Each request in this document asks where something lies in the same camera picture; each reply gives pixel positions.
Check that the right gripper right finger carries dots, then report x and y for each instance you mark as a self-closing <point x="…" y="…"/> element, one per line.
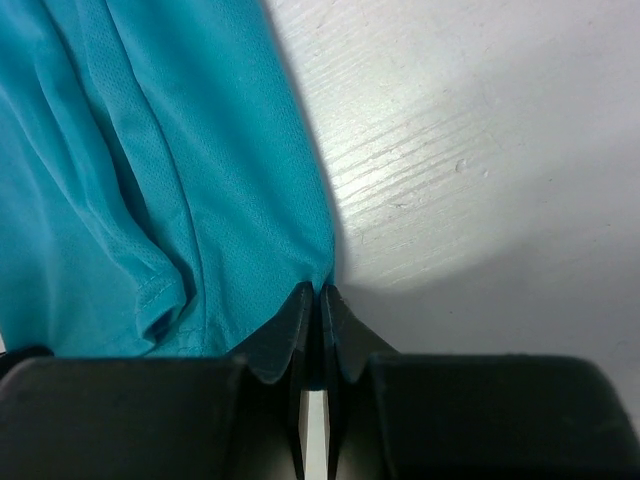
<point x="418" y="416"/>

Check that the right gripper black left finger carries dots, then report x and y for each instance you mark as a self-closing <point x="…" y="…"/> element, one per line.
<point x="233" y="417"/>

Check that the teal t shirt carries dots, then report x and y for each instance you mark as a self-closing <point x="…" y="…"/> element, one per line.
<point x="160" y="195"/>

